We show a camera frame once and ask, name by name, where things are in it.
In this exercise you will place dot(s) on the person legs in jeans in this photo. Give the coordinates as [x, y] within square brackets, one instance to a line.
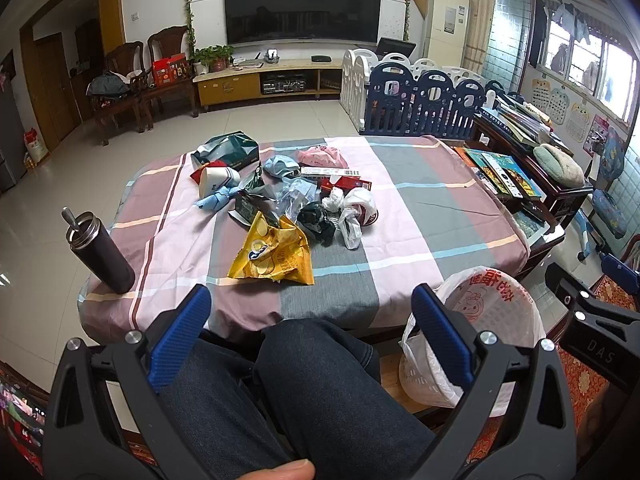
[313, 392]

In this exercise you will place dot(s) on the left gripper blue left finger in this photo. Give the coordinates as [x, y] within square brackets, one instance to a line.
[172, 336]

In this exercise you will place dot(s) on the white tissue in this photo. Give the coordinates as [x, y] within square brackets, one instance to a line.
[334, 201]

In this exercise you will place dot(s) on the green foil snack wrapper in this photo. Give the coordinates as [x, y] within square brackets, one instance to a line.
[255, 195]

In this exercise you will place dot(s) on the navy white baby fence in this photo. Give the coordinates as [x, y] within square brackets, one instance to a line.
[392, 96]

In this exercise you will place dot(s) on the small red snack packet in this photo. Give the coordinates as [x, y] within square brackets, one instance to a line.
[197, 173]

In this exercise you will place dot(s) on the wooden armchair with red box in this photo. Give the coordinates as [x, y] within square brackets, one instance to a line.
[163, 44]

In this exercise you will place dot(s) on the blue child chair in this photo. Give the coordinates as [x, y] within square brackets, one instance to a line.
[609, 157]

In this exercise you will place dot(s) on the pink wrapper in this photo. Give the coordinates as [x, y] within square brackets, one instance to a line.
[321, 156]

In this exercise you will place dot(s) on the dark green bag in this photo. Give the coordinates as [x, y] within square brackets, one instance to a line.
[314, 219]

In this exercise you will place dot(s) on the white toothpaste box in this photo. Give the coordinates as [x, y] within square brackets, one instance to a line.
[321, 172]

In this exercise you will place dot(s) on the colourful picture books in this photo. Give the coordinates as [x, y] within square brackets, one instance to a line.
[501, 174]

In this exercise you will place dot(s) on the white standing air conditioner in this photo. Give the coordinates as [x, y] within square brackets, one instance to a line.
[445, 30]

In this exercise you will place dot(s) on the dark green tissue pack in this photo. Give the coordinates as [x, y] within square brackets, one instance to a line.
[235, 150]

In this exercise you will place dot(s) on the clear printed plastic bag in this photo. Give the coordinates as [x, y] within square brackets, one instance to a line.
[293, 194]

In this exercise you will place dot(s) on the potted green plant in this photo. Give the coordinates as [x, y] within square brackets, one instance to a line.
[215, 58]

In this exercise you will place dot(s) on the white plastic bag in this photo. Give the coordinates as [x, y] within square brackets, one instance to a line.
[358, 210]

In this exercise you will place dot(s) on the wooden armchair with bag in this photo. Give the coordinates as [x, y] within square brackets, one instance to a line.
[119, 88]

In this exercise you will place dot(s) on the red cardboard box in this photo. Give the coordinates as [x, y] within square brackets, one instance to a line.
[346, 184]

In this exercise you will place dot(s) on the yellow chip bag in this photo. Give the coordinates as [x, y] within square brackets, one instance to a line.
[275, 253]

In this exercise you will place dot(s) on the striped pink grey tablecloth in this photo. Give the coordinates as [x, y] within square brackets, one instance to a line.
[435, 218]

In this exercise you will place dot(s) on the striped white paper cup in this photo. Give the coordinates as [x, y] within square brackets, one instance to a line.
[215, 178]

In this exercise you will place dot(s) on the light blue face mask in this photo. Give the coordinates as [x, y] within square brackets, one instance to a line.
[281, 166]

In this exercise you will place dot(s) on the person left thumb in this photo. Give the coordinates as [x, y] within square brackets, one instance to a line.
[297, 470]

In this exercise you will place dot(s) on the large black television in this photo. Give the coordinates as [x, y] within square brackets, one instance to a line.
[341, 20]

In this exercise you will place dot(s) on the red gold patterned sofa cushion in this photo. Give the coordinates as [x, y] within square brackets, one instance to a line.
[586, 385]

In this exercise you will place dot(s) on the grey green cushion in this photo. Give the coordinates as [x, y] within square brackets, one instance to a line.
[559, 166]

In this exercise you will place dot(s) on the white bin with plastic liner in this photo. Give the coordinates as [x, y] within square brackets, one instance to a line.
[490, 300]

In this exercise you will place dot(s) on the black steel thermos bottle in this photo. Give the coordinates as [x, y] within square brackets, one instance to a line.
[88, 239]

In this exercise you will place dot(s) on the wooden tv cabinet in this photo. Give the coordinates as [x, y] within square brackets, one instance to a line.
[284, 79]

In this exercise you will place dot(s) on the red gift box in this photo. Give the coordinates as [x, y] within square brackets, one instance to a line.
[169, 70]

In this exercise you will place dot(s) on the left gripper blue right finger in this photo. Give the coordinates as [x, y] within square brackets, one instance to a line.
[447, 333]

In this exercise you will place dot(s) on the dark wooden coffee table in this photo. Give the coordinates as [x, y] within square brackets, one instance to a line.
[560, 203]

